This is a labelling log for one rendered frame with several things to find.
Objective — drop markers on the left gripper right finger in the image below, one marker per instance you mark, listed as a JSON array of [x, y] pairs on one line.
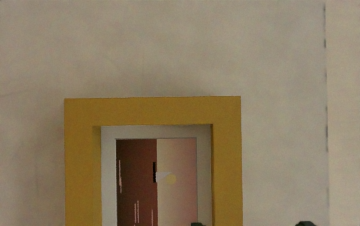
[[305, 223]]

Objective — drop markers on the yellow picture frame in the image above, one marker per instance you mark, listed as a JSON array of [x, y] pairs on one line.
[[153, 161]]

